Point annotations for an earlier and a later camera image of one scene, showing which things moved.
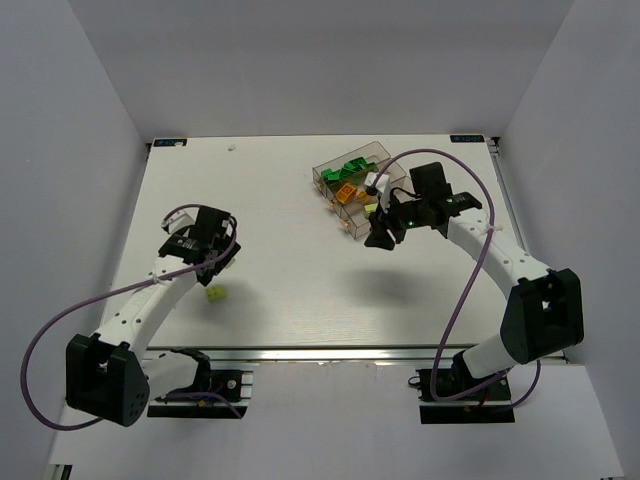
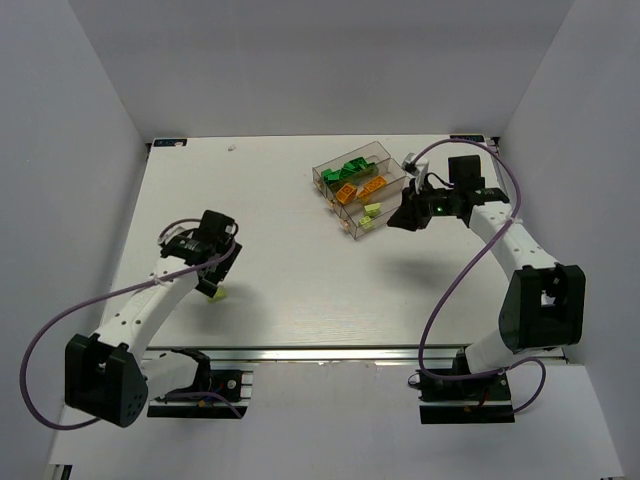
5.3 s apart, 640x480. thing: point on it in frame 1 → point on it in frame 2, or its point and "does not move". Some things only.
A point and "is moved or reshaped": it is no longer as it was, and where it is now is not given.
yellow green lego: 363,197 is moved or reshaped
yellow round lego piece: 346,192 does not move
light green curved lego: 369,209 does not move
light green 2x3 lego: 216,293 does not move
